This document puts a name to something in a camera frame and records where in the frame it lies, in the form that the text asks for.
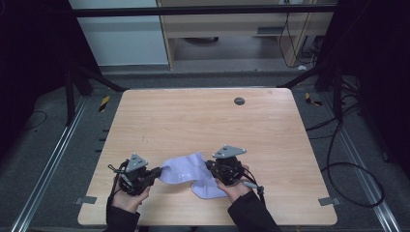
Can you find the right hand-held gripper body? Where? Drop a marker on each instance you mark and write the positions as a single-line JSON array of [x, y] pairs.
[[228, 169]]

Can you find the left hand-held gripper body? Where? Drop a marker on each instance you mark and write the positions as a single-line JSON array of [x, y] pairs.
[[135, 180]]

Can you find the light purple sock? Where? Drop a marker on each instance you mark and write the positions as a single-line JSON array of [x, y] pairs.
[[183, 167], [208, 190]]

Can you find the person's left hand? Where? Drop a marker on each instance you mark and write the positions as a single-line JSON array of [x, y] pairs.
[[129, 202]]

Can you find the person's right hand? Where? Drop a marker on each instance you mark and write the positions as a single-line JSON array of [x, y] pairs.
[[238, 190]]

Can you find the yellow black striped tape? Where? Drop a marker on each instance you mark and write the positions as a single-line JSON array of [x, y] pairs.
[[311, 100], [104, 103]]

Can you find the black metal stand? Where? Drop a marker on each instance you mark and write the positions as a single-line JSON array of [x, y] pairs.
[[337, 96], [70, 96]]

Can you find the small white floor object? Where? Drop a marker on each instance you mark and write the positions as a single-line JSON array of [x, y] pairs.
[[302, 67]]

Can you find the white cabinet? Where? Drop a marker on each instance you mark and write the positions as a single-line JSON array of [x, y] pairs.
[[122, 42]]

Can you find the light wooden desk unit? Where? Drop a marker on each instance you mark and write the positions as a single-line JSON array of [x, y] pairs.
[[225, 25]]

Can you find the grey tray under desk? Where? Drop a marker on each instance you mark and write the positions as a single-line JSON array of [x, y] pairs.
[[270, 30]]

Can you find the black curtain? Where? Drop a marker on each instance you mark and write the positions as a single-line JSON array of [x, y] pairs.
[[380, 64], [32, 64]]

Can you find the aluminium floor rail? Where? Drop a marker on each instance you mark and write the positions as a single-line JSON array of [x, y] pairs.
[[48, 164], [364, 170]]

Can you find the black horizontal frame bar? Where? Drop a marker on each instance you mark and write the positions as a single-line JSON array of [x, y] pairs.
[[193, 11]]

